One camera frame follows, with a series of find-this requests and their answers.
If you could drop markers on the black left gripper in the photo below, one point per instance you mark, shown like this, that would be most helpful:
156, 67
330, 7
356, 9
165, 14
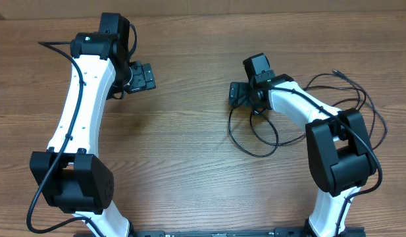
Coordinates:
144, 77

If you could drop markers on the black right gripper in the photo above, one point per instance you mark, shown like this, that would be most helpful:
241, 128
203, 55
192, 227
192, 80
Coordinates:
239, 91

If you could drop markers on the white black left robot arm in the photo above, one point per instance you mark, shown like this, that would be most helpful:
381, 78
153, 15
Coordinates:
69, 174

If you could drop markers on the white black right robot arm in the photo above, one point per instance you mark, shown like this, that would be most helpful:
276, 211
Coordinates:
341, 158

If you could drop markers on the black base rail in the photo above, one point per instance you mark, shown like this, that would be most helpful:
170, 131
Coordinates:
222, 233

